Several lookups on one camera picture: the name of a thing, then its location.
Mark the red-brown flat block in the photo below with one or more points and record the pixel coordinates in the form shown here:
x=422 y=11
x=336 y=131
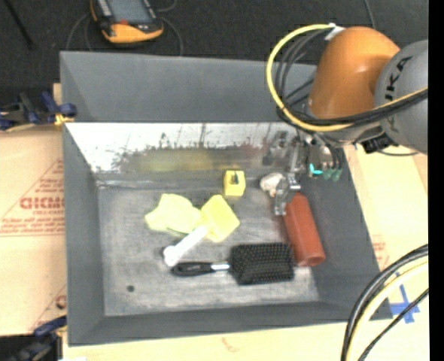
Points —
x=304 y=231

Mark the small white lump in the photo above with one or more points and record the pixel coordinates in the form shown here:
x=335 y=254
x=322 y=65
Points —
x=270 y=182

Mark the yellow cloth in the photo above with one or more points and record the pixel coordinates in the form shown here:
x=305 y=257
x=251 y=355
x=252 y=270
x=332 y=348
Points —
x=171 y=214

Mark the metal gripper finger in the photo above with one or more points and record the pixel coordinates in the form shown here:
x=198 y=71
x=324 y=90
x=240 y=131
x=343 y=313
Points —
x=278 y=147
x=284 y=198

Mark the brown cardboard board, red print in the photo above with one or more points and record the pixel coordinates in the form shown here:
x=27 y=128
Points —
x=26 y=239

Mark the black hairbrush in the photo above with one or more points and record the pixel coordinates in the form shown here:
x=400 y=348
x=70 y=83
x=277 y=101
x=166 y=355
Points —
x=261 y=263

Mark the grey metal bin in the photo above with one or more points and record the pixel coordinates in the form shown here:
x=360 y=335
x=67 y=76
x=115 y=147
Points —
x=169 y=88

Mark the yellow block with black slot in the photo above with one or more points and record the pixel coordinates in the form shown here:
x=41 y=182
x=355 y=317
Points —
x=232 y=184

